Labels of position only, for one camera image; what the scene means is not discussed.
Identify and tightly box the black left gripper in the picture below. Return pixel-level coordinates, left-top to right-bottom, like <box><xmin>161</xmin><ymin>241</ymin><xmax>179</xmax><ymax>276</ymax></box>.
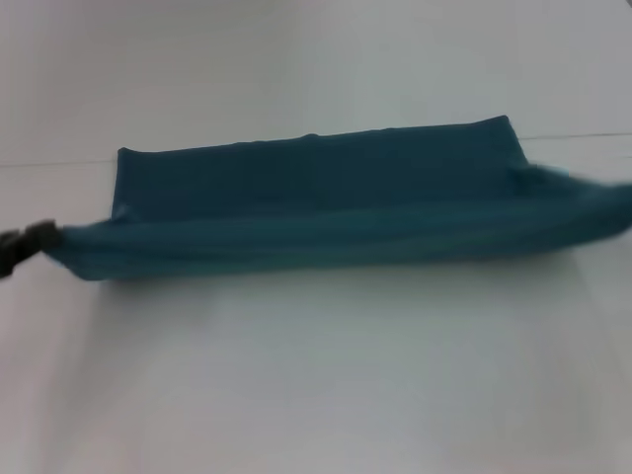
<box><xmin>0</xmin><ymin>219</ymin><xmax>63</xmax><ymax>280</ymax></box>

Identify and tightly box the teal blue FREE t-shirt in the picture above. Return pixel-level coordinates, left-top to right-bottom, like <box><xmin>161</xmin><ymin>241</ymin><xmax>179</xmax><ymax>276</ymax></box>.
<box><xmin>48</xmin><ymin>115</ymin><xmax>632</xmax><ymax>284</ymax></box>

